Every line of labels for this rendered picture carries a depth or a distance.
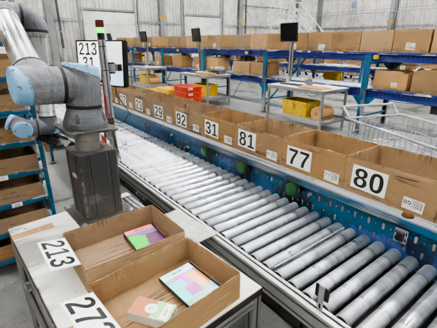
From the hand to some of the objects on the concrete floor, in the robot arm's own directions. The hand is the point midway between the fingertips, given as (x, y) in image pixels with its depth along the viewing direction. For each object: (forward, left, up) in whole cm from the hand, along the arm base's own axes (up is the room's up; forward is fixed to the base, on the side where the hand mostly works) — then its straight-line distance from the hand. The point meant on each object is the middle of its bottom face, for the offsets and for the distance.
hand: (72, 138), depth 207 cm
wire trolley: (+207, -131, -84) cm, 259 cm away
